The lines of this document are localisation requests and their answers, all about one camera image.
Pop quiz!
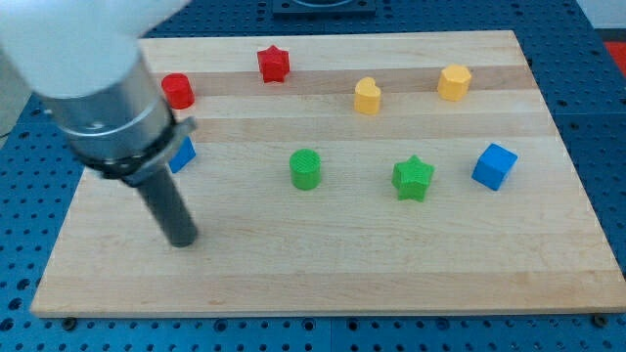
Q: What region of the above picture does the blue cube block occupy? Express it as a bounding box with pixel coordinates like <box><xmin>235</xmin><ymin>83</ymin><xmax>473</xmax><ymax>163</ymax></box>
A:
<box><xmin>471</xmin><ymin>144</ymin><xmax>518</xmax><ymax>191</ymax></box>

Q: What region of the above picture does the silver cylindrical tool flange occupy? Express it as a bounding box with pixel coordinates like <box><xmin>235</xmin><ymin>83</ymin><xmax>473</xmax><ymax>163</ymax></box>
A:
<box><xmin>40</xmin><ymin>58</ymin><xmax>197</xmax><ymax>187</ymax></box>

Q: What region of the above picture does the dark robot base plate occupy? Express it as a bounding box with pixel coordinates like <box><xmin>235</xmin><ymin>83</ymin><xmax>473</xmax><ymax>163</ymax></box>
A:
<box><xmin>270</xmin><ymin>0</ymin><xmax>377</xmax><ymax>17</ymax></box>

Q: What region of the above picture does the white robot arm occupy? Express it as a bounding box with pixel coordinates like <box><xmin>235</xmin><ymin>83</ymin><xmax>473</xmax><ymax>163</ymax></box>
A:
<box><xmin>1</xmin><ymin>0</ymin><xmax>198</xmax><ymax>247</ymax></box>

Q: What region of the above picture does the wooden board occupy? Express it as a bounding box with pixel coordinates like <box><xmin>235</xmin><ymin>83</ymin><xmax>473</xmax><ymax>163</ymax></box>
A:
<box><xmin>31</xmin><ymin>30</ymin><xmax>625</xmax><ymax>318</ymax></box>

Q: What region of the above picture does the blue block behind arm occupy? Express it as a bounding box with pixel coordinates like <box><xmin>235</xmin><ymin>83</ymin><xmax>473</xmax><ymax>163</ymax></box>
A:
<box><xmin>168</xmin><ymin>137</ymin><xmax>196</xmax><ymax>173</ymax></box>

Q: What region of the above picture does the yellow hexagon block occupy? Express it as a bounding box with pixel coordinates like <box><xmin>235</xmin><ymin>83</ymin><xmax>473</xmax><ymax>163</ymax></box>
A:
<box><xmin>437</xmin><ymin>65</ymin><xmax>472</xmax><ymax>102</ymax></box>

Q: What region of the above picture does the red star block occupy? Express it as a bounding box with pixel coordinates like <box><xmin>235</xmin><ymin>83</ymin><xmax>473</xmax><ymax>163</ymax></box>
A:
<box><xmin>257</xmin><ymin>45</ymin><xmax>291</xmax><ymax>83</ymax></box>

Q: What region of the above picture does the dark grey pointer rod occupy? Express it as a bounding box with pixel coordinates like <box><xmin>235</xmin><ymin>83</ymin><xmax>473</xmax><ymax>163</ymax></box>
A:
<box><xmin>137</xmin><ymin>168</ymin><xmax>198</xmax><ymax>247</ymax></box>

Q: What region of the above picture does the yellow heart block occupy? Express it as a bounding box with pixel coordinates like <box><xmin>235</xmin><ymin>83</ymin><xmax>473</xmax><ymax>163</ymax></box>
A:
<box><xmin>354</xmin><ymin>76</ymin><xmax>381</xmax><ymax>115</ymax></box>

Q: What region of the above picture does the green cylinder block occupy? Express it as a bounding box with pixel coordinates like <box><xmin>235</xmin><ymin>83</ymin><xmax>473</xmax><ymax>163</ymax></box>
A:
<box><xmin>290</xmin><ymin>149</ymin><xmax>321</xmax><ymax>191</ymax></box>

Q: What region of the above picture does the red cylinder block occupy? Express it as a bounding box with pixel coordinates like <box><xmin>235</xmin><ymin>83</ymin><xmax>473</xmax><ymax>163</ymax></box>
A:
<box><xmin>160</xmin><ymin>73</ymin><xmax>195</xmax><ymax>110</ymax></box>

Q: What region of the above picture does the green star block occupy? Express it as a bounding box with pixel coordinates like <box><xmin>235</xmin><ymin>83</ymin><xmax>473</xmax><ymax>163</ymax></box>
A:
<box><xmin>391</xmin><ymin>155</ymin><xmax>435</xmax><ymax>202</ymax></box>

